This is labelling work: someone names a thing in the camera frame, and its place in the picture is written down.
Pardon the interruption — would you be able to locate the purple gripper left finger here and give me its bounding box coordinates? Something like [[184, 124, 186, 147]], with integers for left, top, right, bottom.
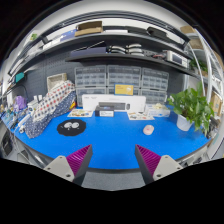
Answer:
[[44, 145, 93, 186]]

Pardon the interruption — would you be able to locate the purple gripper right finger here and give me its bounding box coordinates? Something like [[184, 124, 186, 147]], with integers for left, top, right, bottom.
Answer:
[[135, 145, 182, 184]]

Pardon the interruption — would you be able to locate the round black mouse pad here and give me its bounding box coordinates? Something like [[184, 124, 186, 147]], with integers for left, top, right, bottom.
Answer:
[[57, 119, 86, 136]]

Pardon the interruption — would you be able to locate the right sticker sheet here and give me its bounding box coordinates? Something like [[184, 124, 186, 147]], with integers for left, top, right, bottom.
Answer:
[[127, 112, 154, 120]]

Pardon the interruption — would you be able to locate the sticker sheet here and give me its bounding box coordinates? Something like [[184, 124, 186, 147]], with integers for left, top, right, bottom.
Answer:
[[127, 112, 154, 120], [67, 109, 93, 117]]

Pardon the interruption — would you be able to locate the left sticker sheet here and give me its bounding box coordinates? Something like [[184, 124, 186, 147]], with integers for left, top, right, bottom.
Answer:
[[67, 109, 93, 117]]

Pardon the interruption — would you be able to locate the white tissue box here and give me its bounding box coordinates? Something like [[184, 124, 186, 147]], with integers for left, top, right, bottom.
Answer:
[[146, 103, 170, 117]]

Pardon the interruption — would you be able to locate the small black white box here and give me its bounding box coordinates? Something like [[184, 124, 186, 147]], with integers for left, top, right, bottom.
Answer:
[[95, 106, 114, 117]]

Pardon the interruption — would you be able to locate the patterned checkered cloth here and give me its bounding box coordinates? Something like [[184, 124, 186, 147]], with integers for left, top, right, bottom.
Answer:
[[25, 80, 76, 138]]

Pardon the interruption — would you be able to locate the long white keyboard box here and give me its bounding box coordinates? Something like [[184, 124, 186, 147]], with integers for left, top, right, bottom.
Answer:
[[82, 94, 146, 112]]

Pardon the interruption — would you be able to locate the potted green plant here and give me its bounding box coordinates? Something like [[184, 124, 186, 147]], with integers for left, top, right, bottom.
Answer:
[[168, 82, 214, 135]]

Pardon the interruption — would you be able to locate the yellow card box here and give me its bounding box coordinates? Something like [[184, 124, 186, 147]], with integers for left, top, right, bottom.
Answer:
[[114, 84, 134, 95]]

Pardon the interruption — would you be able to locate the right clear drawer organizer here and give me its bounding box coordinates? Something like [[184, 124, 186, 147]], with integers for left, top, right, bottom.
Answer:
[[141, 68, 169, 104]]

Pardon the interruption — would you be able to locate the clear drawer organizer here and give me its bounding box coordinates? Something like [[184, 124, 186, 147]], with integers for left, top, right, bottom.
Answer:
[[141, 68, 169, 104], [107, 65, 141, 95], [75, 65, 106, 107]]

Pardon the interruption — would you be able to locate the purple object at left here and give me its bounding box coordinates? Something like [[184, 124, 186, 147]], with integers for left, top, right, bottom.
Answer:
[[14, 96, 26, 110]]

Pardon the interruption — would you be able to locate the left clear drawer organizer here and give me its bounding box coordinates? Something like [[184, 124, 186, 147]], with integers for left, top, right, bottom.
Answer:
[[75, 65, 106, 107]]

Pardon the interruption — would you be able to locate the white framed box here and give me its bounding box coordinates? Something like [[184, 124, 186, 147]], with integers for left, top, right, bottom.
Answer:
[[47, 73, 67, 90]]

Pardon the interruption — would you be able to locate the middle clear drawer organizer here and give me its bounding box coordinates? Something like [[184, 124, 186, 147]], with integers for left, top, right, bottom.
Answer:
[[107, 65, 141, 95]]

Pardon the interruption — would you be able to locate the white instrument on shelf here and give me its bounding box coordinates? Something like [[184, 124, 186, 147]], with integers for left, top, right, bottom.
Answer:
[[166, 50, 188, 68]]

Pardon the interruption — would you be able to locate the cardboard box on shelf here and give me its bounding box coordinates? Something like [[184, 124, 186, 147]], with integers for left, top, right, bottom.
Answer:
[[75, 21, 103, 37]]

